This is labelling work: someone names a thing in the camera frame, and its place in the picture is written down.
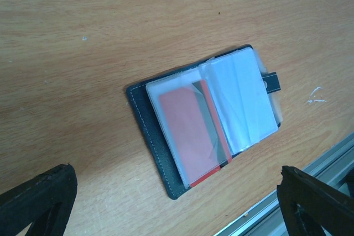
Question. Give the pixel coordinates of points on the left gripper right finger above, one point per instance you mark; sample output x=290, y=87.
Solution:
x=311, y=207

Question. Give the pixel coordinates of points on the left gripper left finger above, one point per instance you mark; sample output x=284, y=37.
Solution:
x=42, y=204

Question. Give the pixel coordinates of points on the dark blue card holder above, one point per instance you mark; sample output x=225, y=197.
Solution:
x=244, y=94

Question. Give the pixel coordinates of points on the plain red card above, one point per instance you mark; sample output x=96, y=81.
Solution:
x=194, y=132

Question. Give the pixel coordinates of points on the aluminium front rail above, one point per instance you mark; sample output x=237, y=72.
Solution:
x=334, y=168

